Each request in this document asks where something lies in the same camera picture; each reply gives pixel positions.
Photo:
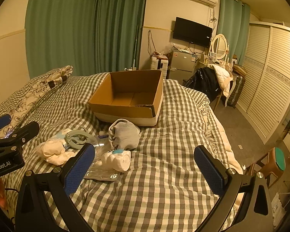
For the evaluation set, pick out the open cardboard box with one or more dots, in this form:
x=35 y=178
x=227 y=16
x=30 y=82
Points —
x=132 y=95

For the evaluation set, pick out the black wall television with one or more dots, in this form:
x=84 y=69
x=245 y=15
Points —
x=192 y=32

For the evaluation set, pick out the white rolled sock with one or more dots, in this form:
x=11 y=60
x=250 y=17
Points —
x=118 y=160

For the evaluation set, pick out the chair with piled clothes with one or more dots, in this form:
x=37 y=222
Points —
x=212 y=80

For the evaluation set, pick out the green curtain by wardrobe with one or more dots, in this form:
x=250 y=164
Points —
x=233 y=23

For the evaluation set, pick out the wooden stool green seat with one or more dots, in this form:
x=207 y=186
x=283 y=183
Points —
x=272 y=165

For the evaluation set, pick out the grey checked duvet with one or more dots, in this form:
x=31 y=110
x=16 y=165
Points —
x=163 y=190

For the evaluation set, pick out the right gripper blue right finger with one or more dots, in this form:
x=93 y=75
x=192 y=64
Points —
x=212 y=169

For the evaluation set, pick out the floral pillow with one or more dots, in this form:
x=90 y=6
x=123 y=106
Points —
x=21 y=102

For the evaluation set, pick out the silver mini fridge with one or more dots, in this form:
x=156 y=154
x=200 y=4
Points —
x=181 y=66

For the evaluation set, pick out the grey plastic ring clip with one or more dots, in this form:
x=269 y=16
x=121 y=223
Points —
x=75 y=139

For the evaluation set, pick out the large green curtain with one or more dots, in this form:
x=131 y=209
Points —
x=92 y=36

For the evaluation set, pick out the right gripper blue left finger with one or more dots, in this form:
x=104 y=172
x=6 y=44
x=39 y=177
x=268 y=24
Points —
x=76 y=167

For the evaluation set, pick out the cream cloth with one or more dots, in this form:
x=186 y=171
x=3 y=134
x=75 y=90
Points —
x=54 y=152

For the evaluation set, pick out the white ribbed suitcase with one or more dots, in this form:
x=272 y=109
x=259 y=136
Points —
x=160 y=62

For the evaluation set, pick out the dark upright suitcase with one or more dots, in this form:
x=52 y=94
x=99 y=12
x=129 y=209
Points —
x=235 y=90

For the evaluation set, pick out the white louvred wardrobe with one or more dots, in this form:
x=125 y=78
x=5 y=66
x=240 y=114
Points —
x=265 y=97

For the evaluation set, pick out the grey knitted glove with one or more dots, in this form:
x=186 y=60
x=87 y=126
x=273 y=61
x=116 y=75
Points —
x=123 y=134

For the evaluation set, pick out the oval white vanity mirror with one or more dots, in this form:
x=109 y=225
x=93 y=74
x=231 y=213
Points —
x=219 y=47

